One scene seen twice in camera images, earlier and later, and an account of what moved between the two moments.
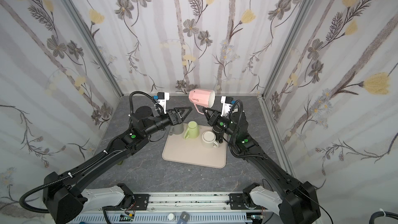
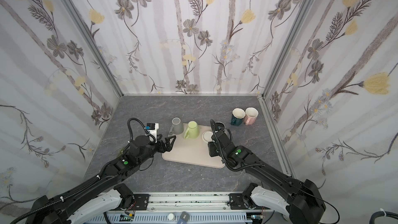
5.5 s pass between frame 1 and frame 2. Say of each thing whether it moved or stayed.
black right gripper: moved
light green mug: stayed
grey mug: stayed
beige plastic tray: stayed
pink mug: moved
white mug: stayed
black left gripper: moved
